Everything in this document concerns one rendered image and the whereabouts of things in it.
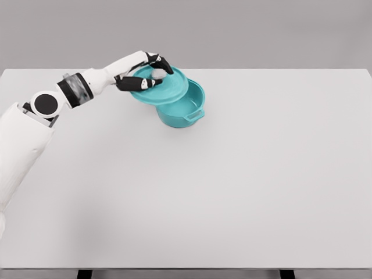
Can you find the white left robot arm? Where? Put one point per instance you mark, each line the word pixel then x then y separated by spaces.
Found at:
pixel 26 139

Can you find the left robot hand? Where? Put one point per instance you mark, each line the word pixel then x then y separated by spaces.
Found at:
pixel 128 64

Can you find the teal pot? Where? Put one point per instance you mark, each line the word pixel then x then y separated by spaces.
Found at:
pixel 189 110

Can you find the teal pot lid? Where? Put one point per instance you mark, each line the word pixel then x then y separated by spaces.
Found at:
pixel 170 87

